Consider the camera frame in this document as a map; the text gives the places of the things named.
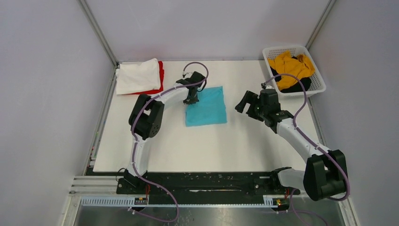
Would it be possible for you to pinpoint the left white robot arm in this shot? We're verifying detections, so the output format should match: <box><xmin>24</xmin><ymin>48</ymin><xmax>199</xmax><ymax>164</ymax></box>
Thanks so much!
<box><xmin>123</xmin><ymin>72</ymin><xmax>207</xmax><ymax>194</ymax></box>

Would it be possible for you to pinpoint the white plastic basket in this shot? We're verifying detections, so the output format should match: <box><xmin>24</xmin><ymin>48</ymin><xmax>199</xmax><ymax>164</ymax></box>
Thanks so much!
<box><xmin>262</xmin><ymin>45</ymin><xmax>326</xmax><ymax>97</ymax></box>

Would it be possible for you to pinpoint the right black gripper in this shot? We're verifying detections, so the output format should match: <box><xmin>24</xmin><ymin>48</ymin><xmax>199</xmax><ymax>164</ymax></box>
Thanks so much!
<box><xmin>235</xmin><ymin>90</ymin><xmax>268</xmax><ymax>122</ymax></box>

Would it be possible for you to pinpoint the left table edge rail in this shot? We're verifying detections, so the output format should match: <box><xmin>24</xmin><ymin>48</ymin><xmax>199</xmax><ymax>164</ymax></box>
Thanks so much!
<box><xmin>81</xmin><ymin>65</ymin><xmax>119</xmax><ymax>176</ymax></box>

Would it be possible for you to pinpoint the white slotted cable duct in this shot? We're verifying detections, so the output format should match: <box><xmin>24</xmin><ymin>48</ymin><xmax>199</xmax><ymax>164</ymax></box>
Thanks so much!
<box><xmin>80</xmin><ymin>195</ymin><xmax>289</xmax><ymax>208</ymax></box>

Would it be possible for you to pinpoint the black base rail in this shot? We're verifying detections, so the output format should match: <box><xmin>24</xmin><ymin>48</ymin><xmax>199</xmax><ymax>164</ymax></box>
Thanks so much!
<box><xmin>103</xmin><ymin>169</ymin><xmax>301</xmax><ymax>205</ymax></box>

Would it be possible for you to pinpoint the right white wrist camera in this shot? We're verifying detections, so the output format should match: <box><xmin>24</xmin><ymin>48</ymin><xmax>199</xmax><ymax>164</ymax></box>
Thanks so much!
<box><xmin>261</xmin><ymin>82</ymin><xmax>273</xmax><ymax>89</ymax></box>

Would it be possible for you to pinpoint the corner aluminium post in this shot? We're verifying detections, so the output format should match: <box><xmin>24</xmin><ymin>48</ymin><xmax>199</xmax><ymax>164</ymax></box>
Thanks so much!
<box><xmin>305</xmin><ymin>0</ymin><xmax>337</xmax><ymax>49</ymax></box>
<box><xmin>78</xmin><ymin>0</ymin><xmax>119</xmax><ymax>67</ymax></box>

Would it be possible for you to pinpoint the table edge rail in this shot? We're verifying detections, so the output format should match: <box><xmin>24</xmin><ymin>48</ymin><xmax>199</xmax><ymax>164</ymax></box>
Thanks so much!
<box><xmin>81</xmin><ymin>65</ymin><xmax>119</xmax><ymax>176</ymax></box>
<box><xmin>308</xmin><ymin>95</ymin><xmax>339</xmax><ymax>150</ymax></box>

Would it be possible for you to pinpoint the yellow t-shirt in basket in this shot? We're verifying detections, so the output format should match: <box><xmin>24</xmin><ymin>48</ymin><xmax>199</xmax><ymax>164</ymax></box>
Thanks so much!
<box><xmin>267</xmin><ymin>51</ymin><xmax>316</xmax><ymax>91</ymax></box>

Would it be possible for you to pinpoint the left corner aluminium post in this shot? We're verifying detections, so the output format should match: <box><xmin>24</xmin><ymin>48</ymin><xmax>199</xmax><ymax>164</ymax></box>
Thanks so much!
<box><xmin>78</xmin><ymin>0</ymin><xmax>119</xmax><ymax>67</ymax></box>

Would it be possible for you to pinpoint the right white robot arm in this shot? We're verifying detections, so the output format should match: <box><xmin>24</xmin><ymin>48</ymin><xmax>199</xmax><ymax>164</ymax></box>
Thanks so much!
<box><xmin>235</xmin><ymin>89</ymin><xmax>350</xmax><ymax>201</ymax></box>

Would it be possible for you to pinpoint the right corner aluminium post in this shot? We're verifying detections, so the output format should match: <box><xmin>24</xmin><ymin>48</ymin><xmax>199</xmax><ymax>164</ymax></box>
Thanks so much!
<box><xmin>305</xmin><ymin>0</ymin><xmax>337</xmax><ymax>49</ymax></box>

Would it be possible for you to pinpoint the red folded t-shirt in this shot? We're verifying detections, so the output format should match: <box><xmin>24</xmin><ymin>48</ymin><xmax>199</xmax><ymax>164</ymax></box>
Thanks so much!
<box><xmin>132</xmin><ymin>61</ymin><xmax>165</xmax><ymax>95</ymax></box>

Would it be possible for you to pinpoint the turquoise t-shirt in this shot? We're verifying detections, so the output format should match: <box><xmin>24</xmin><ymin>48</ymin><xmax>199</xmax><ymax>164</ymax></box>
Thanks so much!
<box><xmin>185</xmin><ymin>86</ymin><xmax>227</xmax><ymax>127</ymax></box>

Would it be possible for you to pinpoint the white folded t-shirt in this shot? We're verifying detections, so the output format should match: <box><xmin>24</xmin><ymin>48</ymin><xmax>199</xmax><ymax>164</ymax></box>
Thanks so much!
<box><xmin>115</xmin><ymin>58</ymin><xmax>162</xmax><ymax>95</ymax></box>

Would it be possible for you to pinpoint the black t-shirt in basket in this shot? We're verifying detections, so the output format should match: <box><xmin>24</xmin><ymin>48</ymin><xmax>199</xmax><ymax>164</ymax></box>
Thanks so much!
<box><xmin>270</xmin><ymin>56</ymin><xmax>312</xmax><ymax>94</ymax></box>

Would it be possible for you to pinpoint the right table edge rail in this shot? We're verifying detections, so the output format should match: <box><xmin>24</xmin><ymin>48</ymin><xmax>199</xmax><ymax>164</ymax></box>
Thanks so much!
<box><xmin>308</xmin><ymin>95</ymin><xmax>339</xmax><ymax>150</ymax></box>

